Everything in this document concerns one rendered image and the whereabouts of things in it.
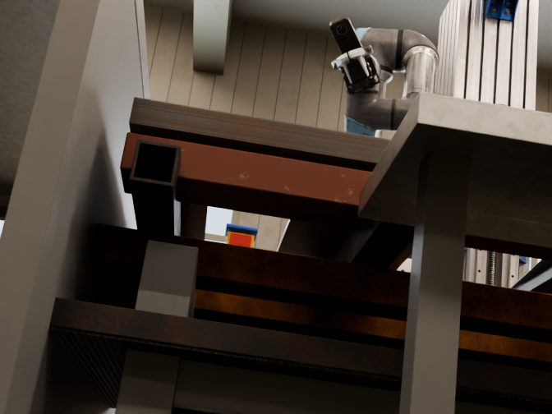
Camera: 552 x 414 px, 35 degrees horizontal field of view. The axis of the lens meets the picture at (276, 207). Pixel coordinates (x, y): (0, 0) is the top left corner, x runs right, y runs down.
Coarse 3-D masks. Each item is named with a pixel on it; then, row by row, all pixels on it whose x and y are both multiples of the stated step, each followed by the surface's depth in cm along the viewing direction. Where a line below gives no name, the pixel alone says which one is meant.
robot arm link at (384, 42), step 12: (360, 36) 233; (372, 36) 232; (384, 36) 232; (396, 36) 231; (372, 48) 231; (384, 48) 231; (396, 48) 230; (384, 60) 231; (396, 60) 231; (384, 72) 231; (384, 84) 233; (384, 96) 233
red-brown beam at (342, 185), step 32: (128, 160) 103; (192, 160) 104; (224, 160) 104; (256, 160) 105; (288, 160) 105; (128, 192) 110; (192, 192) 107; (224, 192) 106; (256, 192) 104; (288, 192) 104; (320, 192) 104; (352, 192) 105; (352, 224) 111; (544, 256) 113
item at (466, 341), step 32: (128, 288) 133; (224, 320) 139; (256, 320) 136; (288, 320) 134; (320, 320) 135; (352, 320) 135; (384, 320) 136; (480, 352) 137; (512, 352) 136; (544, 352) 137
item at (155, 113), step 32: (160, 128) 105; (192, 128) 105; (224, 128) 105; (256, 128) 106; (288, 128) 106; (320, 128) 107; (320, 160) 108; (352, 160) 106; (192, 224) 140; (288, 224) 133; (320, 224) 131; (320, 256) 147; (544, 288) 148
